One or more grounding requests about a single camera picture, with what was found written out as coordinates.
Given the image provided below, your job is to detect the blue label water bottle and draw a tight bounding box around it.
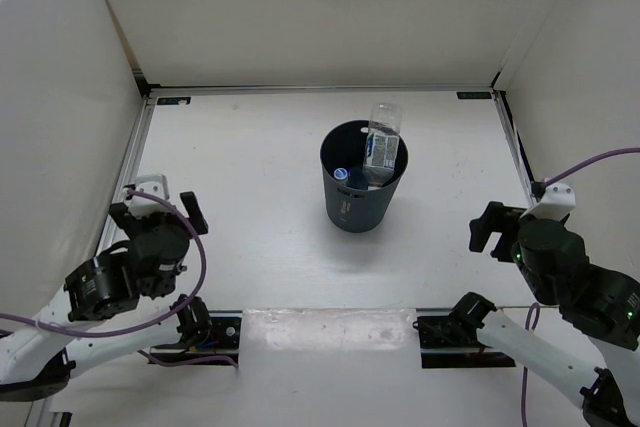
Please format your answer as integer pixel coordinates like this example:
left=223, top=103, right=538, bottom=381
left=333, top=166, right=368, bottom=191

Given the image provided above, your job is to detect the clear bottle with label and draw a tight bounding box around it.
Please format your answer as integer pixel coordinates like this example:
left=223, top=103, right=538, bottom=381
left=362, top=103, right=403, bottom=188

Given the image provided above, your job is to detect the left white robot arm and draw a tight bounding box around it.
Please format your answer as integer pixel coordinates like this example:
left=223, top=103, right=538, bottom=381
left=1, top=188, right=211, bottom=402

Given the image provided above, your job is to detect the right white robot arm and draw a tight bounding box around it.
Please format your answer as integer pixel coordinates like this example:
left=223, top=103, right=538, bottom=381
left=449, top=202, right=639, bottom=426

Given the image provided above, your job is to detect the dark grey plastic bin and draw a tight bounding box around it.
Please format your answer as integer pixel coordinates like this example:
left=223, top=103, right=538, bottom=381
left=320, top=120, right=409, bottom=233

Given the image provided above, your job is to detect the left dark corner sticker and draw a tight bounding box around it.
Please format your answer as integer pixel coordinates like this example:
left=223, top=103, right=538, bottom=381
left=156, top=96, right=191, bottom=106

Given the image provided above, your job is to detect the dark corner sticker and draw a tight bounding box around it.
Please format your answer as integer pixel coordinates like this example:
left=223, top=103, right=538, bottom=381
left=456, top=91, right=493, bottom=100
left=156, top=96, right=191, bottom=106

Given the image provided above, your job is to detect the right dark corner sticker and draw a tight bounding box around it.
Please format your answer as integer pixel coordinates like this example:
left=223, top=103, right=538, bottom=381
left=456, top=91, right=493, bottom=100

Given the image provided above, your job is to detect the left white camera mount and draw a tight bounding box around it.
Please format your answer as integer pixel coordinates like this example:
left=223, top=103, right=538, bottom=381
left=123, top=174, right=169, bottom=218

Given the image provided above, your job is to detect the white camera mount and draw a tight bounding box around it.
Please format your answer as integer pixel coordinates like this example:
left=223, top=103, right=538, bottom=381
left=522, top=182, right=576, bottom=221
left=123, top=174, right=169, bottom=218

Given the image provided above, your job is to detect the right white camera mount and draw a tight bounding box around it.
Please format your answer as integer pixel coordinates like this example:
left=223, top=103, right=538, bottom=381
left=522, top=182, right=576, bottom=221

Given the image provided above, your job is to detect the left aluminium rail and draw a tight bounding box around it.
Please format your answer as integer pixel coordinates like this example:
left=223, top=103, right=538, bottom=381
left=90, top=96, right=155, bottom=259

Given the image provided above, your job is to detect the aluminium rail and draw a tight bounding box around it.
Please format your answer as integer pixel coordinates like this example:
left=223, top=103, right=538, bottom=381
left=90, top=96, right=155, bottom=259
left=492, top=89, right=535, bottom=205

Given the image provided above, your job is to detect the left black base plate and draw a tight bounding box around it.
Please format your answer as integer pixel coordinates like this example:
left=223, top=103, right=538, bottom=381
left=148, top=311, right=243, bottom=363

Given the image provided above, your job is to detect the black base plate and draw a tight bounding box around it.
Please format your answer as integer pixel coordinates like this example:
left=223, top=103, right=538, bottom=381
left=148, top=311, right=243, bottom=363
left=412, top=315, right=516, bottom=370

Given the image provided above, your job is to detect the right aluminium rail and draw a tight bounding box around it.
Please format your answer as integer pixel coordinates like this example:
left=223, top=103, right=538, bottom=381
left=492, top=89, right=535, bottom=205

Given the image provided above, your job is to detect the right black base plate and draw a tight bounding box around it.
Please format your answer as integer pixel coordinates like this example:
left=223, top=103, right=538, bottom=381
left=412, top=315, right=516, bottom=370

